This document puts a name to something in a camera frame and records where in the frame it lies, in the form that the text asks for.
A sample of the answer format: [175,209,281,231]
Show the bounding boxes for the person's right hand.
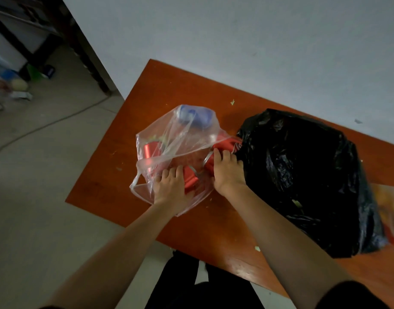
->
[212,148,248,197]

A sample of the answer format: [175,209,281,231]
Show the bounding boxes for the person's left hand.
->
[153,165,196,217]

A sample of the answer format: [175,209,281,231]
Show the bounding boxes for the red drink can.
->
[143,141,163,159]
[183,165,200,194]
[203,134,243,177]

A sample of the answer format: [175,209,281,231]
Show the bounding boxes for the clear plastic bag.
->
[129,104,242,217]

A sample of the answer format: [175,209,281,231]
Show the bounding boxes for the person's left forearm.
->
[42,203,192,309]

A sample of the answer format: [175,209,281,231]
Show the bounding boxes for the person's right forearm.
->
[220,185,356,309]

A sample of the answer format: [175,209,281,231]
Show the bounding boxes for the blue drink can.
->
[178,105,214,128]

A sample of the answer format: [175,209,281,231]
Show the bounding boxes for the black garbage bag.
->
[236,108,388,259]

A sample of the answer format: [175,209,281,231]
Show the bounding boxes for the person's black trousers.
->
[145,250,266,309]

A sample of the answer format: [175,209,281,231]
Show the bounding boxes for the orange tinted plastic bag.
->
[371,183,394,250]

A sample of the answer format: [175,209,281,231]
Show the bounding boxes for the green plastic container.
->
[26,63,48,82]

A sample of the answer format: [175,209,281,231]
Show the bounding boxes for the person's black sleeve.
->
[315,280,391,309]

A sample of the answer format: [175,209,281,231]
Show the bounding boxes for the pale yellow round object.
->
[11,78,29,92]

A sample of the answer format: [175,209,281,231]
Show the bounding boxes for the black metal rack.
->
[0,0,64,82]

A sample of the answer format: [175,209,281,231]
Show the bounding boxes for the grey floor cable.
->
[0,96,112,158]

